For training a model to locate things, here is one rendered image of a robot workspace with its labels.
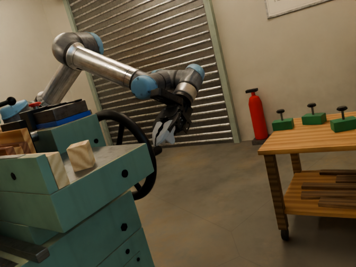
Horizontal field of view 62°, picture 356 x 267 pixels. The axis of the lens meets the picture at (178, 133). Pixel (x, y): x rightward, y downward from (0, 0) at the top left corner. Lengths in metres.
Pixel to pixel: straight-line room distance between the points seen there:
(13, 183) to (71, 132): 0.26
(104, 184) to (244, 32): 3.01
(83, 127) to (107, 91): 3.75
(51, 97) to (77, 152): 0.97
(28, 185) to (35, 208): 0.04
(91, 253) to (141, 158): 0.19
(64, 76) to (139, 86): 0.49
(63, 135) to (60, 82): 0.69
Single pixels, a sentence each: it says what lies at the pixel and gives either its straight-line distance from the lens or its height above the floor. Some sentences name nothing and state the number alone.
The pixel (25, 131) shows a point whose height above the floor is 0.97.
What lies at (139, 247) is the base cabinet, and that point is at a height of 0.68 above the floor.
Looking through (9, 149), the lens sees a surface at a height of 0.95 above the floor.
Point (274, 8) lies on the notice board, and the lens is 3.30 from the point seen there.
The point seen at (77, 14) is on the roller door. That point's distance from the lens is 4.72.
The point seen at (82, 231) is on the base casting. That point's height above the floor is 0.79.
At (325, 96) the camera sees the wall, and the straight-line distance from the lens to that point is 3.30.
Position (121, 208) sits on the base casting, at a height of 0.78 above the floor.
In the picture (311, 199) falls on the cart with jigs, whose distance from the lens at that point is 1.77.
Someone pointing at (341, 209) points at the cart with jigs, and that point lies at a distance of 1.67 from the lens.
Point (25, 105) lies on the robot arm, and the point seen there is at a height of 1.02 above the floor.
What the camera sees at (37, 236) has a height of 0.82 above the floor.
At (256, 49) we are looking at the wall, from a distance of 3.36.
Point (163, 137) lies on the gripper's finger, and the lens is 0.87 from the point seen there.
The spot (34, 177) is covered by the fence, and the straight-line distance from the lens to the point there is 0.46.
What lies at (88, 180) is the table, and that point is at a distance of 0.48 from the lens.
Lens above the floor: 1.02
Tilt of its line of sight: 12 degrees down
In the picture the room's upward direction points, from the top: 15 degrees counter-clockwise
